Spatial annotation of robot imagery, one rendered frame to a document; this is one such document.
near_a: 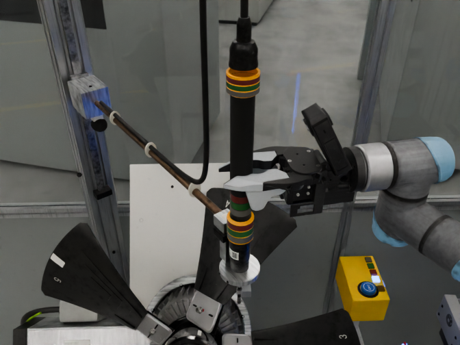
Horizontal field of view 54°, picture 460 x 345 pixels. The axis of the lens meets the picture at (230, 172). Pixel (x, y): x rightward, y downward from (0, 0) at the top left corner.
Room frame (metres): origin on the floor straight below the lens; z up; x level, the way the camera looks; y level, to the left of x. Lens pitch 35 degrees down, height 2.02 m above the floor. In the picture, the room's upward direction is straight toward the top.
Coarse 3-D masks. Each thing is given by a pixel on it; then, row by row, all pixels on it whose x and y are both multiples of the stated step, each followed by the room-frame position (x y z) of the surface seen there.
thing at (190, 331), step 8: (176, 320) 0.60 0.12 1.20; (184, 320) 0.60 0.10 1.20; (176, 328) 0.59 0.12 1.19; (184, 328) 0.56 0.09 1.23; (192, 328) 0.56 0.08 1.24; (200, 328) 0.56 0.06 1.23; (176, 336) 0.53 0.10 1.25; (184, 336) 0.52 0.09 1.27; (192, 336) 0.52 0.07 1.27; (200, 336) 0.52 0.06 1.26; (208, 336) 0.54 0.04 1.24; (216, 336) 0.58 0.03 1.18; (168, 344) 0.51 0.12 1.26; (176, 344) 0.51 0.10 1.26; (184, 344) 0.51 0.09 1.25; (192, 344) 0.51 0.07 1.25; (200, 344) 0.51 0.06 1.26; (208, 344) 0.51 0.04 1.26; (216, 344) 0.53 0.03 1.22
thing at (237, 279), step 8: (216, 216) 0.57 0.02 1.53; (216, 224) 0.56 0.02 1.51; (224, 224) 0.55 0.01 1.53; (216, 232) 0.55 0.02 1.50; (224, 232) 0.55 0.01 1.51; (224, 240) 0.54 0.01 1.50; (224, 248) 0.55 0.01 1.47; (224, 256) 0.55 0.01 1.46; (224, 264) 0.54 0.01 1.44; (256, 264) 0.54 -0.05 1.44; (224, 272) 0.52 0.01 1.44; (232, 272) 0.52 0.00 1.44; (248, 272) 0.52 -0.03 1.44; (256, 272) 0.52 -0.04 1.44; (224, 280) 0.51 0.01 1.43; (232, 280) 0.50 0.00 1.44; (240, 280) 0.50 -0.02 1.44; (248, 280) 0.50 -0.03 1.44
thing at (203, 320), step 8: (200, 296) 0.62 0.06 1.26; (192, 304) 0.61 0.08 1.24; (200, 304) 0.60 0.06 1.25; (208, 304) 0.59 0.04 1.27; (216, 304) 0.58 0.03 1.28; (192, 312) 0.60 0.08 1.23; (208, 312) 0.58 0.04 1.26; (216, 312) 0.57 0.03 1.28; (192, 320) 0.58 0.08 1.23; (200, 320) 0.57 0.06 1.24; (208, 320) 0.56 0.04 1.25; (208, 328) 0.55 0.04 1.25
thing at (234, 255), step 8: (248, 16) 0.54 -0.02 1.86; (240, 24) 0.53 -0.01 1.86; (248, 24) 0.53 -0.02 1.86; (240, 32) 0.53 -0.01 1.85; (248, 32) 0.53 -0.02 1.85; (240, 40) 0.53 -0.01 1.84; (248, 40) 0.53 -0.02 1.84; (232, 48) 0.53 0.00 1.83; (240, 48) 0.52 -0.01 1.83; (248, 48) 0.52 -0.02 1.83; (256, 48) 0.53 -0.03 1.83; (232, 56) 0.52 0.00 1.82; (240, 56) 0.52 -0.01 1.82; (248, 56) 0.52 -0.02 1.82; (256, 56) 0.53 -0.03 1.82; (232, 64) 0.52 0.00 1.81; (240, 64) 0.52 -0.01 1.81; (248, 64) 0.52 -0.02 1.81; (256, 64) 0.53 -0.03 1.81; (232, 248) 0.52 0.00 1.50; (240, 248) 0.52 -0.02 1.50; (248, 248) 0.53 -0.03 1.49; (232, 256) 0.52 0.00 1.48; (240, 256) 0.52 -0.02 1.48; (248, 256) 0.53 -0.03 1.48; (232, 264) 0.53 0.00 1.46; (240, 264) 0.52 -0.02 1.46; (248, 264) 0.53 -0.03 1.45; (240, 272) 0.52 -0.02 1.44
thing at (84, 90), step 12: (84, 72) 1.09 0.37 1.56; (72, 84) 1.03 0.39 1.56; (84, 84) 1.03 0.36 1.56; (96, 84) 1.03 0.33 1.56; (72, 96) 1.03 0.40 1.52; (84, 96) 0.98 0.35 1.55; (96, 96) 1.00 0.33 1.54; (108, 96) 1.02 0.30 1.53; (84, 108) 0.98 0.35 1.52; (96, 108) 0.99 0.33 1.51
